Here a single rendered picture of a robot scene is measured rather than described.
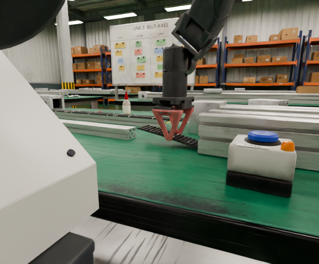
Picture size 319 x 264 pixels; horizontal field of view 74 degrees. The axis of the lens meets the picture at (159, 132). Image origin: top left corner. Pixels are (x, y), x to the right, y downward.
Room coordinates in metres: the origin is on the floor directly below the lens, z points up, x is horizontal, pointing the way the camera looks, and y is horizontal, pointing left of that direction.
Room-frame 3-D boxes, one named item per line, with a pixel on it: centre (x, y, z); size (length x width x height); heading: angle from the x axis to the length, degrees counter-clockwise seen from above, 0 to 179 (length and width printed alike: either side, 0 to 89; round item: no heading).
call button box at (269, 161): (0.30, -0.15, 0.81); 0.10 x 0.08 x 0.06; 152
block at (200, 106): (0.65, -0.15, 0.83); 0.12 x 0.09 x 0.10; 152
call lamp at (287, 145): (0.26, -0.16, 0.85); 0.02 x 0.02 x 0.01
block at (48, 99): (1.20, 0.62, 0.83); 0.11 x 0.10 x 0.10; 153
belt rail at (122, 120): (0.95, 0.41, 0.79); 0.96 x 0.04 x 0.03; 62
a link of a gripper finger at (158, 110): (0.49, -0.03, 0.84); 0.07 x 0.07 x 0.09; 62
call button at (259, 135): (0.30, -0.15, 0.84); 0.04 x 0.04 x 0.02
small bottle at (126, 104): (1.04, 0.16, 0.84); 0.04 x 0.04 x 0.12
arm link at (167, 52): (0.51, -0.04, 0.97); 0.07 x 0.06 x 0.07; 159
